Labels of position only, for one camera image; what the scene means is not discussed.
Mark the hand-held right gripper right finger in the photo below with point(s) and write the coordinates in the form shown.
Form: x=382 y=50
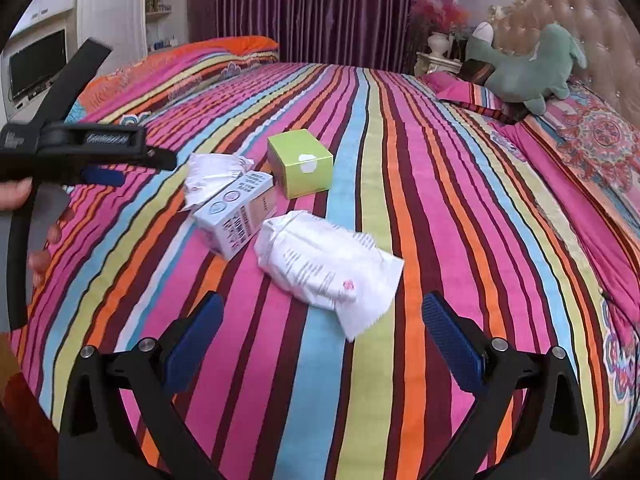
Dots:
x=450 y=345

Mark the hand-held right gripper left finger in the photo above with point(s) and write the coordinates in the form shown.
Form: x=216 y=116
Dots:
x=192 y=345

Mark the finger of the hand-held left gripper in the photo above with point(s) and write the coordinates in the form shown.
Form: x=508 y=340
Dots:
x=75 y=85
x=105 y=178

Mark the white paper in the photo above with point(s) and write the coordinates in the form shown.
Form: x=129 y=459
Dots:
x=215 y=175

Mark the white blue carton box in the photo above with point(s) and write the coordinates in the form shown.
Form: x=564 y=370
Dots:
x=235 y=220

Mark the white printed paper bag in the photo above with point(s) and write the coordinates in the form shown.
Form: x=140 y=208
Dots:
x=320 y=260

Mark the small green cardboard box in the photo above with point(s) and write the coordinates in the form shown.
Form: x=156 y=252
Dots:
x=295 y=165

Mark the person's left hand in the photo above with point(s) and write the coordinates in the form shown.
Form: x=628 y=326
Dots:
x=12 y=195

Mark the black television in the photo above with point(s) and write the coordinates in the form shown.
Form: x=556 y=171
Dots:
x=37 y=62

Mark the striped colourful bed sheet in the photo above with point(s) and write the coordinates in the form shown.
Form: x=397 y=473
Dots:
x=400 y=210

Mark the purple curtain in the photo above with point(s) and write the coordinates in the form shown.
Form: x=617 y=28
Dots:
x=310 y=10

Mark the floral patterned pillow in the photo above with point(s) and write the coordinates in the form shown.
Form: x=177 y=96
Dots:
x=595 y=135

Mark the pink striped pillow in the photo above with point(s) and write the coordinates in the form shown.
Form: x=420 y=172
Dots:
x=460 y=90

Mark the white ornate nightstand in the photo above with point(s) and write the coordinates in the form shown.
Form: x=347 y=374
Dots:
x=440 y=65

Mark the green plush toy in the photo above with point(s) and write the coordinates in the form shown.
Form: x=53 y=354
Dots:
x=525 y=70

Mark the white vase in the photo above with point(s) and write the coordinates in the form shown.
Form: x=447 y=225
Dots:
x=438 y=44

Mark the pink artificial flowers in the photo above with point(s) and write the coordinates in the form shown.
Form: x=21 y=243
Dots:
x=440 y=12

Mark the beige tufted headboard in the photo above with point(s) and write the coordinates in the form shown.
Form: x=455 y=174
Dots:
x=580 y=5

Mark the white wall cabinet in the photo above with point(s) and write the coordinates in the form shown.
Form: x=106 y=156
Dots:
x=110 y=10

